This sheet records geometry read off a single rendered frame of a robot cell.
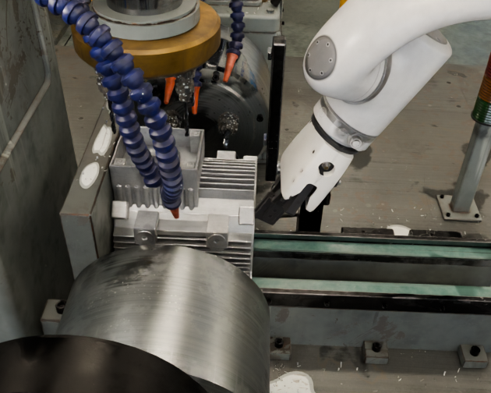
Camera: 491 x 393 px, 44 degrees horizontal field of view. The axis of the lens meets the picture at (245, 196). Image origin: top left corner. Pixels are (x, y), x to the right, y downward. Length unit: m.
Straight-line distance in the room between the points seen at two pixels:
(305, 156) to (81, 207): 0.29
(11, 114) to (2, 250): 0.18
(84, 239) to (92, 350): 0.46
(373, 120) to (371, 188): 0.67
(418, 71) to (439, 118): 0.98
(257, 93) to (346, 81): 0.43
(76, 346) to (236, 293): 0.35
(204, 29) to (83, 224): 0.28
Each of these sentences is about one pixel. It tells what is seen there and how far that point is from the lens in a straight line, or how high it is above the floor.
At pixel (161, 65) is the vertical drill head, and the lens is 0.70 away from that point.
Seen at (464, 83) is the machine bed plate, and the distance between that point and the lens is 1.87.
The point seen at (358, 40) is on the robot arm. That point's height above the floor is 1.38.
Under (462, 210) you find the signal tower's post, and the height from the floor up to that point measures 0.81.
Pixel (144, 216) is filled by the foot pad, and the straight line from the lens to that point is 0.86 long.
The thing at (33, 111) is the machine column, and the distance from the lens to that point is 0.93.
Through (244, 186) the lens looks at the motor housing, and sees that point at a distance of 0.86.
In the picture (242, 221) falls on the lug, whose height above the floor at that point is 1.08.
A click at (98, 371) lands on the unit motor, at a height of 1.36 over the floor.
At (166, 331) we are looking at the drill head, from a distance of 0.61.
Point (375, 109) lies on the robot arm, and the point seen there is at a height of 1.28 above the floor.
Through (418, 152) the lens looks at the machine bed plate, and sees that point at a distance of 1.52.
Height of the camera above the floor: 1.64
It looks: 40 degrees down
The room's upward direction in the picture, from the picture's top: 2 degrees clockwise
